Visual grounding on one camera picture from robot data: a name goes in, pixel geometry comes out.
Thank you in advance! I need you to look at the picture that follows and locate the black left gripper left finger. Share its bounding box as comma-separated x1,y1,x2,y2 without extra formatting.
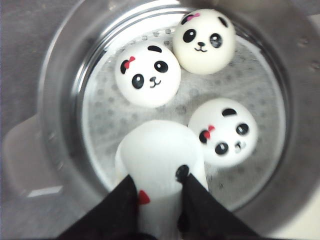
57,176,140,240

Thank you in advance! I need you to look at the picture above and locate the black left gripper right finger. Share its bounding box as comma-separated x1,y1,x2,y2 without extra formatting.
177,174,260,240

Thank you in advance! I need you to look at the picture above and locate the white panda bun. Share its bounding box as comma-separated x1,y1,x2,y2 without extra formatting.
114,41,181,108
187,98,259,168
115,120,208,240

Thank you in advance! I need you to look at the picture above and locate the cream panda bun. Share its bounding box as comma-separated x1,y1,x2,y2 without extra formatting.
172,9,236,75

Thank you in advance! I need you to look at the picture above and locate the stainless steel steamer pot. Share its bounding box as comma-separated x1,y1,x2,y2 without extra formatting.
0,0,320,239

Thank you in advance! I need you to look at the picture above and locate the white perforated steamer liner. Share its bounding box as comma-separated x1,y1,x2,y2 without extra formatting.
81,28,286,211

